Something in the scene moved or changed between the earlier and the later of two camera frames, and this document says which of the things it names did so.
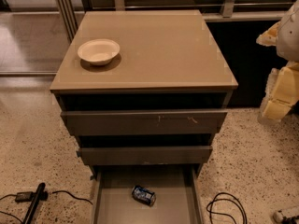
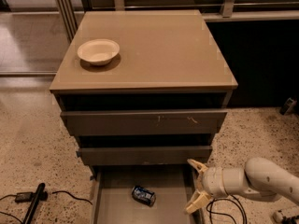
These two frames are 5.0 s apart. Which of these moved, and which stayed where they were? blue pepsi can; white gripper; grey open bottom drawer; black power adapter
Moved: white gripper
Stayed: blue pepsi can; grey open bottom drawer; black power adapter
